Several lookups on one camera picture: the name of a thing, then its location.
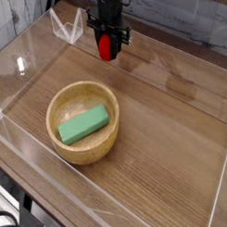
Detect black metal table frame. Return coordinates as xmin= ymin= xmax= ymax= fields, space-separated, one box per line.
xmin=17 ymin=190 xmax=56 ymax=227

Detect red plush fruit green stem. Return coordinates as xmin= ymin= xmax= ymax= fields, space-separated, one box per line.
xmin=98 ymin=34 xmax=111 ymax=61

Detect green rectangular block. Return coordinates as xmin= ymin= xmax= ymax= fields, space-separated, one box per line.
xmin=57 ymin=104 xmax=109 ymax=145

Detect wooden bowl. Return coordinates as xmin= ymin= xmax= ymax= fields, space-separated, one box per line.
xmin=46 ymin=81 xmax=120 ymax=165

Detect clear acrylic tray walls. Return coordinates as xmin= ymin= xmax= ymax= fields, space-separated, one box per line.
xmin=0 ymin=3 xmax=227 ymax=227

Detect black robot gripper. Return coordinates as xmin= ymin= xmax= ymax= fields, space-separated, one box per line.
xmin=86 ymin=0 xmax=131 ymax=60

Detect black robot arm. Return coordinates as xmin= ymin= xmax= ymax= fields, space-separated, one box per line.
xmin=86 ymin=0 xmax=131 ymax=61

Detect black cable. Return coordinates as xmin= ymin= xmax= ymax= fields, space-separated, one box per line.
xmin=0 ymin=210 xmax=21 ymax=227

